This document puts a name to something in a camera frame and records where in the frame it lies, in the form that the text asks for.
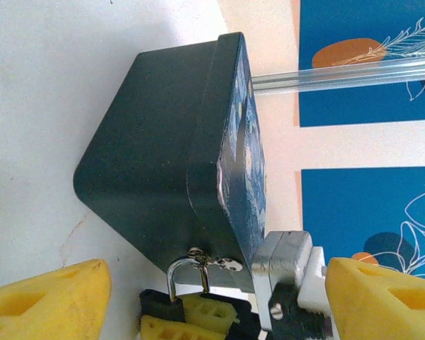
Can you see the small black silver padlock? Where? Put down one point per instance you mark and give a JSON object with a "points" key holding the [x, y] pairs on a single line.
{"points": [[159, 306]]}

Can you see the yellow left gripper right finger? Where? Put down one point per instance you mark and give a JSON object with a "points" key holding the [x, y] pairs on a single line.
{"points": [[375, 308]]}

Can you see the starry night tin box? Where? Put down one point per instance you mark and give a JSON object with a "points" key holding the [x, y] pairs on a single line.
{"points": [[145, 141]]}

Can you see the aluminium frame post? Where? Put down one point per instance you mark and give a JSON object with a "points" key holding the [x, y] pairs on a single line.
{"points": [[340, 76]]}

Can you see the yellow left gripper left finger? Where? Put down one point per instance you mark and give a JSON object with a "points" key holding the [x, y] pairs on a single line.
{"points": [[46, 308]]}

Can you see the blue floral wall poster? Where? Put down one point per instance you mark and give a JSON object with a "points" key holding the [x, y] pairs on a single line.
{"points": [[340, 212], [340, 106]]}

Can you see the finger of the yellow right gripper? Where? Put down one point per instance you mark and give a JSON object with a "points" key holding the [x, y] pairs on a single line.
{"points": [[209, 311], [184, 333]]}

